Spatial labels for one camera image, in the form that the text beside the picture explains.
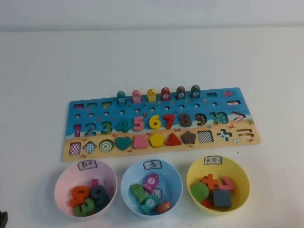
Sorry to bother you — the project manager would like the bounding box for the teal fish piece number four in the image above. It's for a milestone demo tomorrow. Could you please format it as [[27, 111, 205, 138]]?
[[116, 91, 126, 105]]

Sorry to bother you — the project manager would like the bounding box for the blue wooden puzzle board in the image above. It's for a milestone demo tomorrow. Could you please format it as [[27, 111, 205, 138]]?
[[62, 86, 261, 162]]

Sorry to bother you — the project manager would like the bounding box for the yellow fish piece number six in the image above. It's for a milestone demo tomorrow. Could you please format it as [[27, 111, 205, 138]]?
[[146, 88, 157, 103]]

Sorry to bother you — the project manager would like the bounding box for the pink fish piece number five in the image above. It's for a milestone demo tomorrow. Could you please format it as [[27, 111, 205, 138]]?
[[132, 89, 142, 104]]

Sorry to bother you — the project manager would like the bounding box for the red fish piece number seven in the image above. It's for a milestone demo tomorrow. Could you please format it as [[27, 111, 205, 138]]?
[[161, 87, 171, 102]]

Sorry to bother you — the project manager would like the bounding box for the brown fish piece number eight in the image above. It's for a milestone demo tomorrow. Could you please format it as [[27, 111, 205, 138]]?
[[175, 85, 186, 100]]

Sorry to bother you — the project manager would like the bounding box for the dark grey fish piece nine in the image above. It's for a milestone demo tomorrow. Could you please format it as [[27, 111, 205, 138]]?
[[190, 85, 201, 99]]

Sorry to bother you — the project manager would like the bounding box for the paper label on blue bowl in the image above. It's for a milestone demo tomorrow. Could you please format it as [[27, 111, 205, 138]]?
[[143, 159, 163, 170]]

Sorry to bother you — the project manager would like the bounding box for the magenta fish piece number one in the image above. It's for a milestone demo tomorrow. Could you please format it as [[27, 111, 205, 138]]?
[[142, 172, 160, 193]]

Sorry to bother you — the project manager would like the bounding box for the blue plastic bowl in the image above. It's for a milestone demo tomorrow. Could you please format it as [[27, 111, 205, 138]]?
[[120, 159, 183, 216]]

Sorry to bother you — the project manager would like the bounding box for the paper label on yellow bowl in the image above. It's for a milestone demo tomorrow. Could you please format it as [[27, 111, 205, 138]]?
[[203, 155, 223, 165]]

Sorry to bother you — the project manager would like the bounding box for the green fish piece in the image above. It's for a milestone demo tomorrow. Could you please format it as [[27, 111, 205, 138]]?
[[129, 183, 149, 204]]

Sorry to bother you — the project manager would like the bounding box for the paper label on pink bowl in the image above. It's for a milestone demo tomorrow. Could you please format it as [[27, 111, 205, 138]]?
[[77, 160, 98, 171]]

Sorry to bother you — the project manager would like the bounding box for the teal fish piece number two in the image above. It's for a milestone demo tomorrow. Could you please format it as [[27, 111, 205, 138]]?
[[139, 194, 160, 214]]

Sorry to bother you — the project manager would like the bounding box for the orange fish piece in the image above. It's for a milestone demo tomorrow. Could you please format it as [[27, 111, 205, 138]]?
[[156, 201, 172, 214]]

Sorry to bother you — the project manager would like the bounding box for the pink plastic bowl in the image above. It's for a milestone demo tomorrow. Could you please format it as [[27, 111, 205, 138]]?
[[54, 161, 118, 217]]

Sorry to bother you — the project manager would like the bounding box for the red wooden shape piece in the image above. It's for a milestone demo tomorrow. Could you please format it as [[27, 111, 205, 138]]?
[[201, 199, 216, 209]]

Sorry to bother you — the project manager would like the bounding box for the yellow plastic bowl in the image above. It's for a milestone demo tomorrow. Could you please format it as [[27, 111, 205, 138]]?
[[186, 156, 250, 216]]

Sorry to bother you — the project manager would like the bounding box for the yellow wooden number six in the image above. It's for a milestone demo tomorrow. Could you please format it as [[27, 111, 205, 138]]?
[[148, 114, 162, 130]]

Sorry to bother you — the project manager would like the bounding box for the pink wooden number five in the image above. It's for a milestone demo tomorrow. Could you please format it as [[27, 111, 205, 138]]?
[[133, 115, 146, 132]]

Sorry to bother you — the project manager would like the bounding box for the red wooden number seven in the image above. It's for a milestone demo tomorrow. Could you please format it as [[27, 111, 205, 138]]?
[[162, 114, 177, 129]]

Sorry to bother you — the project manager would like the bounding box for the yellow wooden pentagon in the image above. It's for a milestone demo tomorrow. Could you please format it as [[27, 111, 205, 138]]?
[[149, 133, 165, 148]]

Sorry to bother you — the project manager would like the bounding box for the teal wooden number four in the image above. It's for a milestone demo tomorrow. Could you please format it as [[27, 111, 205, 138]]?
[[116, 118, 133, 133]]

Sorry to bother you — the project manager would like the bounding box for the pink wooden trapezoid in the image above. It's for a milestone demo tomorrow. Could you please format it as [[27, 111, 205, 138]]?
[[133, 135, 148, 150]]

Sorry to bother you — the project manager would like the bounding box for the brown wooden number eight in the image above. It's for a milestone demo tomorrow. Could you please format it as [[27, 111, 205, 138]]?
[[179, 113, 193, 128]]

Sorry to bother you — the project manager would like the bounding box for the red wooden triangle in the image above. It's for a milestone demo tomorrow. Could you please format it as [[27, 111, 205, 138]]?
[[165, 132, 182, 147]]

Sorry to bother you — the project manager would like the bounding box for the teal wooden heart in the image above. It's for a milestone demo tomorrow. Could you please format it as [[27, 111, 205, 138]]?
[[115, 136, 133, 151]]

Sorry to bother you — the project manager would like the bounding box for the brown wooden star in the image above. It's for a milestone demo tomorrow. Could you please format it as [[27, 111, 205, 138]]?
[[181, 130, 198, 145]]

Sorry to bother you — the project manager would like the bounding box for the orange wooden plus sign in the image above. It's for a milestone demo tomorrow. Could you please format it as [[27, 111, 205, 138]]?
[[201, 173, 219, 190]]

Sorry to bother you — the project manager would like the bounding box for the green wooden circle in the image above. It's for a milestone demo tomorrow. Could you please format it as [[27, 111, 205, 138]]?
[[190, 182, 209, 202]]

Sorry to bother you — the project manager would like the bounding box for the dark grey wooden number nine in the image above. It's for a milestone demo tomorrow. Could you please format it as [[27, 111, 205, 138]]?
[[90, 184, 110, 206]]

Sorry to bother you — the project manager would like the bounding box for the pink wooden greater-than sign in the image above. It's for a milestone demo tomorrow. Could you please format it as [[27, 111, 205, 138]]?
[[218, 175, 236, 192]]

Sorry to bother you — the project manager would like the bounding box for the grey wooden square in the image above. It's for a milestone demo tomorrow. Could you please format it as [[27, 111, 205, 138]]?
[[212, 189, 232, 209]]

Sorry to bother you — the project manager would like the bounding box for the green wooden number three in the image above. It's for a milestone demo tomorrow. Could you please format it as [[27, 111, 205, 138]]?
[[75, 197, 97, 217]]

